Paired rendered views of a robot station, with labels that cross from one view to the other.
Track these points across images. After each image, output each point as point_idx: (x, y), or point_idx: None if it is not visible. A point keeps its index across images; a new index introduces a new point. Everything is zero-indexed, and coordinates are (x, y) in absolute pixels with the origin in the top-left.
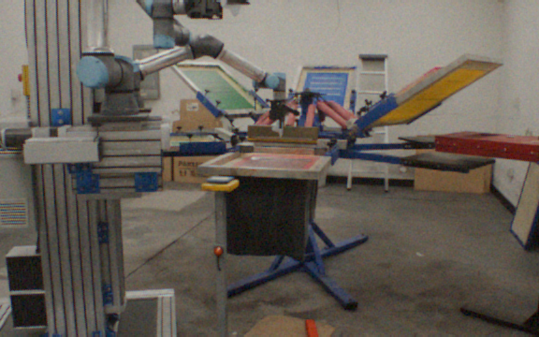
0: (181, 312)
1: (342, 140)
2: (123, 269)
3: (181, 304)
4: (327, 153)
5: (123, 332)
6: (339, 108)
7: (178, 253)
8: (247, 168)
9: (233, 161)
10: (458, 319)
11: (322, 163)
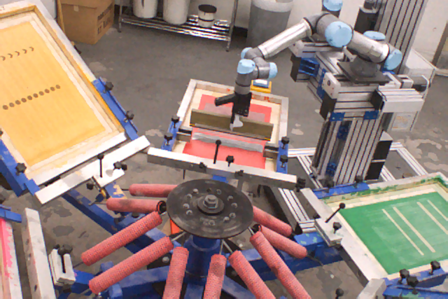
0: (300, 277)
1: (155, 150)
2: (321, 156)
3: (306, 290)
4: (177, 124)
5: (308, 183)
6: (144, 199)
7: None
8: None
9: (274, 136)
10: (23, 254)
11: (186, 99)
